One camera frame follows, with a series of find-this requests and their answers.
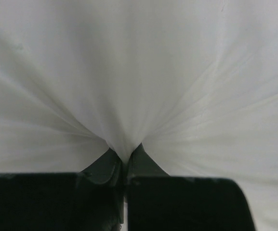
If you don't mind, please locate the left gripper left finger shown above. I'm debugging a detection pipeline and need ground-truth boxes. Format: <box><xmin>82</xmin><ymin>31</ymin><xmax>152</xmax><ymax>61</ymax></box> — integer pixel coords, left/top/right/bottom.
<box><xmin>0</xmin><ymin>149</ymin><xmax>124</xmax><ymax>231</ymax></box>

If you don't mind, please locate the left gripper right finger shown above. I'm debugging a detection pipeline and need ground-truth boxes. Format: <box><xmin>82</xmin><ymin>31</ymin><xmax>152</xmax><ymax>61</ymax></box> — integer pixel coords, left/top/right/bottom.
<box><xmin>126</xmin><ymin>145</ymin><xmax>255</xmax><ymax>231</ymax></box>

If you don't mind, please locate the white pillow yellow edge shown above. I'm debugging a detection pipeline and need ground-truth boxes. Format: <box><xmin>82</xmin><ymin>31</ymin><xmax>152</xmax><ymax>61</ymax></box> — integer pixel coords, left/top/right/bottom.
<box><xmin>0</xmin><ymin>0</ymin><xmax>278</xmax><ymax>231</ymax></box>

